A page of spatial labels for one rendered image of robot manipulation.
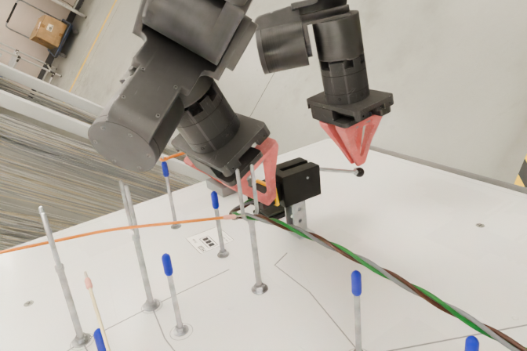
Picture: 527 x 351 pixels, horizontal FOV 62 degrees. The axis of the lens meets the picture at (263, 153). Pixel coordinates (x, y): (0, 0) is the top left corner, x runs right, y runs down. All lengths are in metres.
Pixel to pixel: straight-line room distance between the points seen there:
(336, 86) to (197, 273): 0.28
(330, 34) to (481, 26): 1.51
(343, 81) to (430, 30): 1.59
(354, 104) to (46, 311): 0.42
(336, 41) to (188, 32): 0.24
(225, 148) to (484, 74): 1.55
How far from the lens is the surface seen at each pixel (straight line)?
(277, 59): 0.54
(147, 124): 0.33
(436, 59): 2.02
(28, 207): 1.24
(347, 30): 0.54
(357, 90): 0.56
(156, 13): 0.35
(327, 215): 0.62
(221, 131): 0.42
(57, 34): 7.79
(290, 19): 0.55
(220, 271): 0.53
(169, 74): 0.36
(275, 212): 0.61
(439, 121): 1.88
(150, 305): 0.49
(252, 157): 0.43
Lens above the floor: 1.52
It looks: 38 degrees down
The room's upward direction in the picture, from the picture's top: 65 degrees counter-clockwise
